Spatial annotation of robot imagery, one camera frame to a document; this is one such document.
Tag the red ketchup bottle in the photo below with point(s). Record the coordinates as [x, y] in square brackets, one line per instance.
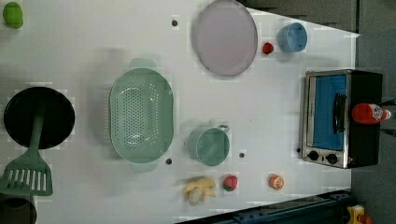
[370, 113]

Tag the green mug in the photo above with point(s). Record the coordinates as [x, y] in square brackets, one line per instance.
[209, 145]

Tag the green colander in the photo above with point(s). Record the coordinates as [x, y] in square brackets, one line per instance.
[141, 115]

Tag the toy strawberry near banana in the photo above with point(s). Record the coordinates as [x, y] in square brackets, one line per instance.
[230, 183]

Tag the lilac round plate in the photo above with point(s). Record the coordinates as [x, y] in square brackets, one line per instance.
[225, 38]

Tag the toy banana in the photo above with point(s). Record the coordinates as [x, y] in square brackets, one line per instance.
[196, 191]

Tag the toy strawberry near plate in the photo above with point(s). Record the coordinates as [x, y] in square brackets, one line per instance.
[267, 48]

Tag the blue bowl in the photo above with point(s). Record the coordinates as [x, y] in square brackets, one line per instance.
[292, 38]

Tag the blue bin at table edge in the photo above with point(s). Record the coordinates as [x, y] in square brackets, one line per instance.
[326, 208]

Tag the green spatula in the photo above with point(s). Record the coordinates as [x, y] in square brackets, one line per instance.
[29, 174]

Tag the yellow red object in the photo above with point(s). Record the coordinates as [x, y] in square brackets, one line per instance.
[358, 216]

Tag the black cylinder cup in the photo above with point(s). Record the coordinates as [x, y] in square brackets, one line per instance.
[17, 209]

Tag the green toy fruit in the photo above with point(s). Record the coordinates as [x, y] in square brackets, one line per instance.
[13, 15]

